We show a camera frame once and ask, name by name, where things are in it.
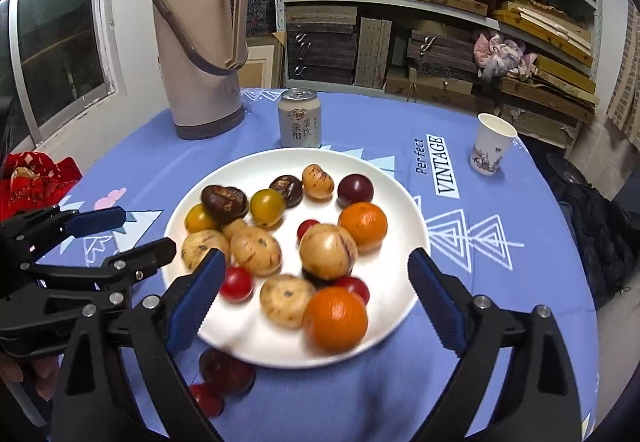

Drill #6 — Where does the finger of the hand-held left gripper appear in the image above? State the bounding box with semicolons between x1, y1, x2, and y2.
34;237;178;294
0;205;128;254

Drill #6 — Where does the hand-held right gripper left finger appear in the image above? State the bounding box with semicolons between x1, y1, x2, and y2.
50;247;227;442

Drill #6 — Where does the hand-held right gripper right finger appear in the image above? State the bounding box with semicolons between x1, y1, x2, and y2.
408;247;587;442

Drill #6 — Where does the small orange-yellow tomato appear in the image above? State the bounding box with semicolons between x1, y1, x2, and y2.
184;203;221;234

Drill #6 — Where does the white oval plate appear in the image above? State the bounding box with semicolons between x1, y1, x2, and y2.
161;148;432;369

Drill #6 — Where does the dark red plum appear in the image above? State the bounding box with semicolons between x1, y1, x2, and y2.
198;347;257;397

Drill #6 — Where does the small tan longan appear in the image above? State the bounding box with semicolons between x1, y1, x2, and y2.
220;218;249;240

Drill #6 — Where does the large brown water chestnut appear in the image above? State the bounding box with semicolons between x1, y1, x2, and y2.
201;185;249;226

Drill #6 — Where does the orange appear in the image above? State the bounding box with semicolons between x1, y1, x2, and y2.
338;202;389;253
302;286;369;355

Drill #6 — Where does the yellow tomato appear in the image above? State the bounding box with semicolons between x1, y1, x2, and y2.
249;188;287;229

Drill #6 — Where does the striped tan pepino melon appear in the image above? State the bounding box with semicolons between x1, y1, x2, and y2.
299;223;359;281

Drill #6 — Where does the small red cherry tomato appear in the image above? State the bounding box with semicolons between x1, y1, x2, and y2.
296;219;321;243

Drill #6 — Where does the dark purple plum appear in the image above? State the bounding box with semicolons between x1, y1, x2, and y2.
337;174;375;208

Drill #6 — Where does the small speckled pepino melon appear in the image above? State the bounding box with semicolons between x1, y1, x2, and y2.
301;164;335;200

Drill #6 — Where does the person's left hand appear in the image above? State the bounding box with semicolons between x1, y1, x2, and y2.
0;353;64;402

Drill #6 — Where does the blue printed tablecloth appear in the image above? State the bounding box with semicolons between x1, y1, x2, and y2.
30;87;601;442

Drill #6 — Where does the red patterned cloth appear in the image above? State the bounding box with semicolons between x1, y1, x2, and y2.
0;151;82;223

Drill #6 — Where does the printed paper cup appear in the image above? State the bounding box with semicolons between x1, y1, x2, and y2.
469;112;518;177

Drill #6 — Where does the beige thermos flask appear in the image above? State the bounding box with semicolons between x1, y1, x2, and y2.
151;0;250;141

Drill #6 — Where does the black jacket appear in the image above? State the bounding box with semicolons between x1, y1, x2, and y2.
547;152;638;310

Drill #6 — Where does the white framed window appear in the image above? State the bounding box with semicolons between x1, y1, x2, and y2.
7;0;121;148

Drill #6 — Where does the white drink can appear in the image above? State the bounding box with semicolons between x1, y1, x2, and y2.
278;87;322;149

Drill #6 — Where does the crumpled pink cloth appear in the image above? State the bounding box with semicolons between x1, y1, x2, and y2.
472;29;538;82

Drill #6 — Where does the brick pattern curtain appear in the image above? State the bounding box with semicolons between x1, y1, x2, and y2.
606;2;640;148

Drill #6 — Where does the wooden picture frame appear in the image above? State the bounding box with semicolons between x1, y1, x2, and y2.
242;32;288;90

